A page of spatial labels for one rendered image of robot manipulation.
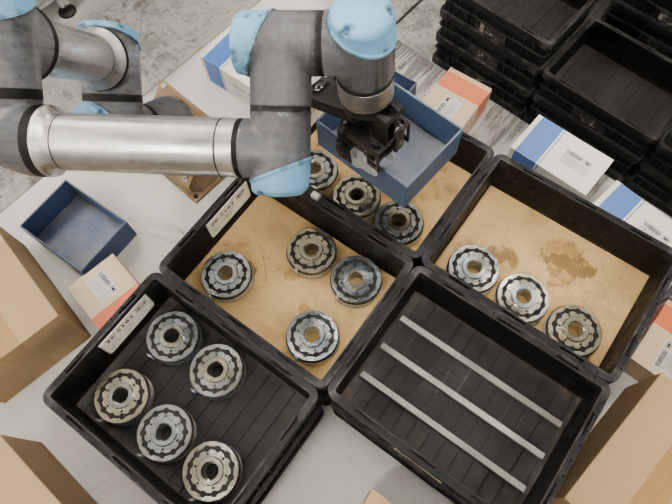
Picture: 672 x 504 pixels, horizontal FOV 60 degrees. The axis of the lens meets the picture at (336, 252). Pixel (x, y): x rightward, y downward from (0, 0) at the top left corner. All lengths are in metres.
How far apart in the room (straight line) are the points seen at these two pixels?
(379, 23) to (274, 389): 0.72
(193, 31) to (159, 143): 2.07
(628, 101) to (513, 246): 1.01
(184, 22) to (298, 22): 2.16
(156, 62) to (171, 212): 1.35
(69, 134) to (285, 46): 0.30
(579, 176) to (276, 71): 0.90
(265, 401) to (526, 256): 0.60
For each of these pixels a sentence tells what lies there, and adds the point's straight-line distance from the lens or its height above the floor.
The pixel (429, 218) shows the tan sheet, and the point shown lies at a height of 0.83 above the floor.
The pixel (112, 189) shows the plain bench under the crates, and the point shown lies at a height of 0.70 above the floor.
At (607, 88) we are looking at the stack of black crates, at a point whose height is 0.38.
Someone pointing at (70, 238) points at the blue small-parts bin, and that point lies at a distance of 1.53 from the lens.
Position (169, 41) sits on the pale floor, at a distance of 2.80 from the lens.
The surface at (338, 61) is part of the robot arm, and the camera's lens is 0.70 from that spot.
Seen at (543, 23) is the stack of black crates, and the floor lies 0.49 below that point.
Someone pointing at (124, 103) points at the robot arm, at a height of 1.02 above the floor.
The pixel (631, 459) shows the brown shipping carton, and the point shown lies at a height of 0.86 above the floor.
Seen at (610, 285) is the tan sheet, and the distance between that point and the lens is 1.30.
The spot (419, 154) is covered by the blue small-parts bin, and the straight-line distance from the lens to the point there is 1.06.
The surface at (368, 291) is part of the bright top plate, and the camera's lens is 1.16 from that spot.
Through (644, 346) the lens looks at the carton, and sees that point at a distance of 1.35.
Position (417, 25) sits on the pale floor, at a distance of 2.74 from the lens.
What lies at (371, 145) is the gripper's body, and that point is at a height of 1.25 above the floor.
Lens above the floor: 1.95
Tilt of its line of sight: 67 degrees down
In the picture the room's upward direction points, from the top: 5 degrees counter-clockwise
